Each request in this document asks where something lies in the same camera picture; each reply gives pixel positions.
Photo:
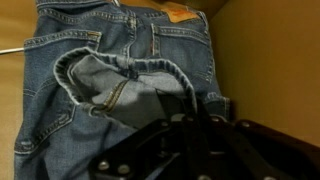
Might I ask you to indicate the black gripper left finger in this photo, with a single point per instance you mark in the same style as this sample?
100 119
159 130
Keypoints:
146 143

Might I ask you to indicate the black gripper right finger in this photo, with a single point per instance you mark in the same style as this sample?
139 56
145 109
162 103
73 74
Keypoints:
253 150

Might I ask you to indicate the blue denim trousers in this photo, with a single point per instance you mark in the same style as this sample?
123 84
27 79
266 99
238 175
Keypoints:
100 33

